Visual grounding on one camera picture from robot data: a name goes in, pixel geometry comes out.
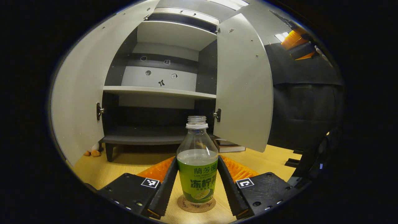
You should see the black equipment stand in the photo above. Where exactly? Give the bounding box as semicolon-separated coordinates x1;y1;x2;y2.
286;128;341;189

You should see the round cork coaster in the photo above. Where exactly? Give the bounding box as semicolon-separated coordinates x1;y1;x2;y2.
177;194;216;213

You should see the penguin plush toy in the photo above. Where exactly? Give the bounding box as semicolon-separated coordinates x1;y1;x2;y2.
84;142;101;157

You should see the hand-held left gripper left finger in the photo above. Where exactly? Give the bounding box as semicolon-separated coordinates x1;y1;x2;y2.
98;156;178;218

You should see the black backdrop cloth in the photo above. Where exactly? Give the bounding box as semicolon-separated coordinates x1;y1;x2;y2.
264;42;344;153

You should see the grey cabinet door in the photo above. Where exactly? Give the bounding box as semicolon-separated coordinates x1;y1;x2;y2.
51;0;160;167
213;13;274;153

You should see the grey cabinet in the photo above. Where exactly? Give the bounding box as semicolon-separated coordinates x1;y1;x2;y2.
101;8;221;162

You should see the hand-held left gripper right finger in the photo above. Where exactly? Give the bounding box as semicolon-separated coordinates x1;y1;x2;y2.
218;155;300;218

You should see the large ceiling light panel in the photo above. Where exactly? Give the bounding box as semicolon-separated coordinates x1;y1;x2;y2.
211;0;249;10

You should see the green label bottle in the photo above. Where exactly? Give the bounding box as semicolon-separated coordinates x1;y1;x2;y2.
177;116;219;204

